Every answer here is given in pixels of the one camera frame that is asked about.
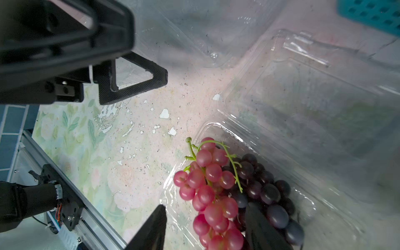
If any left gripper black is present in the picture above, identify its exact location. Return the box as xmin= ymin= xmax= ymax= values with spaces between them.
xmin=1 ymin=1 xmax=168 ymax=105

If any aluminium front rail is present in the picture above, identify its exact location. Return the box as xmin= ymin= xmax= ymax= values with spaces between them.
xmin=1 ymin=131 xmax=127 ymax=250

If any clear clamshell container far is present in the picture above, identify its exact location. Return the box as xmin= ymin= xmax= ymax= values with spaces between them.
xmin=123 ymin=0 xmax=287 ymax=68

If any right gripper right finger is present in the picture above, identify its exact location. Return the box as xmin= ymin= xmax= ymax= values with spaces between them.
xmin=245 ymin=203 xmax=293 ymax=250

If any red grape bunch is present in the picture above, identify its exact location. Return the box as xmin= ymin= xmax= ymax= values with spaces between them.
xmin=173 ymin=137 xmax=245 ymax=250

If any dark purple grape bunch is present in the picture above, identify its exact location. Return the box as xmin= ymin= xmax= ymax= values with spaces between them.
xmin=224 ymin=154 xmax=305 ymax=248

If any clear clamshell container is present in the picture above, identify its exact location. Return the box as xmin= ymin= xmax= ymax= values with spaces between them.
xmin=159 ymin=29 xmax=400 ymax=250
xmin=123 ymin=0 xmax=287 ymax=68

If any teal plastic basket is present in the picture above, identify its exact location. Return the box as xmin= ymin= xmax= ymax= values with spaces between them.
xmin=336 ymin=0 xmax=400 ymax=36

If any clear clamshell container right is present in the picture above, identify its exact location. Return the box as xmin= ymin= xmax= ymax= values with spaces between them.
xmin=159 ymin=29 xmax=400 ymax=250

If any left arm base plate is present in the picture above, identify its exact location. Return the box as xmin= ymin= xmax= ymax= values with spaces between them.
xmin=26 ymin=164 xmax=86 ymax=231

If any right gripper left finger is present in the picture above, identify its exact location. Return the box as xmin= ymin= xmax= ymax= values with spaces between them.
xmin=125 ymin=204 xmax=167 ymax=250

